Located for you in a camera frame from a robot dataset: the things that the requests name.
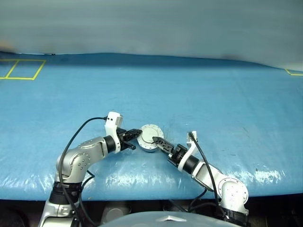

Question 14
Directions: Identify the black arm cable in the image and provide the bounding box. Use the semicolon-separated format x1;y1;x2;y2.
57;116;107;227
187;132;222;213

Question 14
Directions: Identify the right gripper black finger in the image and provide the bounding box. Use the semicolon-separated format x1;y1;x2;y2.
152;136;173;150
155;141;172;154

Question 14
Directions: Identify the silver hinged motor lid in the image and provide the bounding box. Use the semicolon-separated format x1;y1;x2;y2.
139;123;164;147

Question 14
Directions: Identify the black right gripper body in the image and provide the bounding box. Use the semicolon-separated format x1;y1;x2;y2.
167;143;188;167

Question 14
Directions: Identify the blue plastic table cover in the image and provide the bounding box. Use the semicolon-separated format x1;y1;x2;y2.
0;51;303;201

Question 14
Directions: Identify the silver robot torso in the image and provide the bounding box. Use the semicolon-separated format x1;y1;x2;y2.
100;209;220;227

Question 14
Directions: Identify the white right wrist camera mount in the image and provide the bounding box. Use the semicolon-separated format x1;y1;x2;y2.
178;130;198;174

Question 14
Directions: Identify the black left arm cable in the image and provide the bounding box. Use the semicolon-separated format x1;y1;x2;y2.
57;116;107;227

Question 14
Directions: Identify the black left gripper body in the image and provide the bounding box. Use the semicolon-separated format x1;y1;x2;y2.
117;129;137;151

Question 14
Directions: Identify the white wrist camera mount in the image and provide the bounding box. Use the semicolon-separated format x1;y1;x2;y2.
104;112;124;154
178;130;198;174

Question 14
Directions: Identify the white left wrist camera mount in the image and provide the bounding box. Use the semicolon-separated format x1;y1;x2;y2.
104;112;124;154

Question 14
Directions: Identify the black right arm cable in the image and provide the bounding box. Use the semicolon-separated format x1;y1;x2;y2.
187;132;222;213

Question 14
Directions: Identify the grey round cylinder shape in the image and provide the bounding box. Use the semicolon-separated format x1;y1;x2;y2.
103;205;132;222

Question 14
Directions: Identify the grey round motor housing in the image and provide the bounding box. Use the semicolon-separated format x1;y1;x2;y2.
136;123;165;153

